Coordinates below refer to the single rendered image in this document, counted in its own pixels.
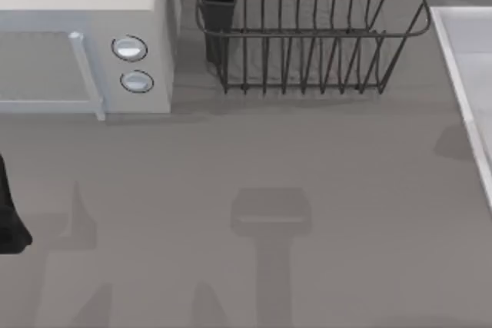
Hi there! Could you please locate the small round microwave knob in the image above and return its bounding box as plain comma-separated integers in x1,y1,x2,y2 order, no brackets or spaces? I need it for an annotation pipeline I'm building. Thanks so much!
119,69,155,94

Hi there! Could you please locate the large round microwave knob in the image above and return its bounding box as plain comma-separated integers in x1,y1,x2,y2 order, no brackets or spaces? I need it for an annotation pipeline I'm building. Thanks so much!
111,34,149,63

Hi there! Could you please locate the microwave glass door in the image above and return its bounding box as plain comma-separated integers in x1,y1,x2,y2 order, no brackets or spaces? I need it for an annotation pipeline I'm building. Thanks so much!
0,30,107,121

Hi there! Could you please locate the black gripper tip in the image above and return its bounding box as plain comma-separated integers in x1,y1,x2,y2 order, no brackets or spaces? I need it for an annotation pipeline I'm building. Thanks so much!
0,154,33,256

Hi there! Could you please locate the dark wire dish rack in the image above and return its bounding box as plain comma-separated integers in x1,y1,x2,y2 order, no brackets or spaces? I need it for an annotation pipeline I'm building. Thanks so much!
194,0,431,95

